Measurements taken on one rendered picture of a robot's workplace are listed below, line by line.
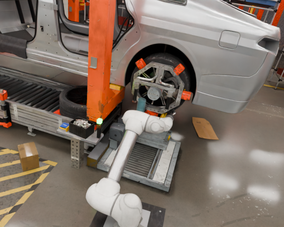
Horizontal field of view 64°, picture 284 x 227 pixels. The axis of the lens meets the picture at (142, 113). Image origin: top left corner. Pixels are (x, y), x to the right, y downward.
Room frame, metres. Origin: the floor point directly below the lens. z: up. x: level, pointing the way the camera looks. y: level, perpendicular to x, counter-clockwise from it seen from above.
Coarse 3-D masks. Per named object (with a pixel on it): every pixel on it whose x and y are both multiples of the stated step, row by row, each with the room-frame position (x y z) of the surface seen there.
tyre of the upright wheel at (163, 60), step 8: (152, 56) 2.41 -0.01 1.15; (160, 56) 2.38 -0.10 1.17; (168, 56) 2.42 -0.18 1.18; (176, 56) 2.53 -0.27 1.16; (168, 64) 2.33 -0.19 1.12; (176, 64) 2.32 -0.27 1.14; (184, 64) 2.48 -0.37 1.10; (184, 72) 2.30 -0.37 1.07; (184, 80) 2.29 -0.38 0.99; (184, 88) 2.28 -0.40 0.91; (168, 112) 2.31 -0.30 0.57
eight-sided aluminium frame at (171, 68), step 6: (150, 66) 2.28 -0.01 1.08; (156, 66) 2.27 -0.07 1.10; (162, 66) 2.26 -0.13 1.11; (168, 66) 2.26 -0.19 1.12; (138, 72) 2.31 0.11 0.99; (180, 78) 2.26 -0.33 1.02; (180, 84) 2.21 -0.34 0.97; (132, 90) 2.32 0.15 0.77; (180, 90) 2.21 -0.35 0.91; (138, 96) 2.31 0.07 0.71; (180, 96) 2.21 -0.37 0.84; (174, 102) 2.26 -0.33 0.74; (150, 108) 2.27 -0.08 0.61; (156, 108) 2.30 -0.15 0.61
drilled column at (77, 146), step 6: (72, 138) 1.80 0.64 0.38; (72, 144) 1.80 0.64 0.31; (78, 144) 1.79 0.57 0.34; (72, 150) 1.80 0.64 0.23; (78, 150) 1.79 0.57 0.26; (72, 156) 1.80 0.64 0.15; (78, 156) 1.79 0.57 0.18; (72, 162) 1.80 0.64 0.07; (78, 162) 1.79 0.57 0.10; (78, 168) 1.79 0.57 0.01
